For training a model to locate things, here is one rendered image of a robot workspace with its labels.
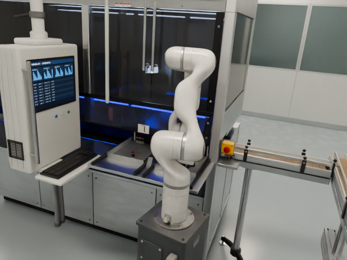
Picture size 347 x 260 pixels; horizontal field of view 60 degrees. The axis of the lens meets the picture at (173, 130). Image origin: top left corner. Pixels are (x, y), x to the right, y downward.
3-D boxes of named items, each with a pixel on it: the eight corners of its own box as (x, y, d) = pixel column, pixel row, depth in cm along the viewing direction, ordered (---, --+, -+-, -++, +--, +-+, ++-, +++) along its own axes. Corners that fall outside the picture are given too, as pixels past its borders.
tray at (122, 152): (131, 140, 224) (131, 136, 223) (163, 147, 216) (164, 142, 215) (106, 157, 194) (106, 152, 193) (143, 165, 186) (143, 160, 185)
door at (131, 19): (91, 93, 217) (89, 5, 198) (150, 102, 203) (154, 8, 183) (91, 93, 217) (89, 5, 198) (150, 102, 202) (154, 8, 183)
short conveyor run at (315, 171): (219, 163, 206) (221, 141, 201) (223, 155, 220) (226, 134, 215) (329, 186, 185) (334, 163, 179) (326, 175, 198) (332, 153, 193)
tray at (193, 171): (173, 149, 213) (173, 145, 212) (209, 157, 205) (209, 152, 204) (154, 169, 182) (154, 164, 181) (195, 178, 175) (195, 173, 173)
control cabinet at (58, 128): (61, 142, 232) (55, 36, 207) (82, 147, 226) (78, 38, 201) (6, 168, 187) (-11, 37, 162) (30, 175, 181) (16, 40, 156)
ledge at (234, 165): (221, 158, 209) (222, 156, 209) (240, 162, 205) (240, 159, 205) (217, 165, 197) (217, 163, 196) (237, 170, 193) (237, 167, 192)
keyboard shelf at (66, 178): (72, 151, 224) (72, 147, 223) (104, 159, 215) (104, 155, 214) (24, 176, 184) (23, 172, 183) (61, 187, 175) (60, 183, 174)
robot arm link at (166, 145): (188, 191, 129) (192, 139, 121) (145, 185, 131) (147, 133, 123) (191, 178, 140) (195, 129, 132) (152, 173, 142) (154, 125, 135)
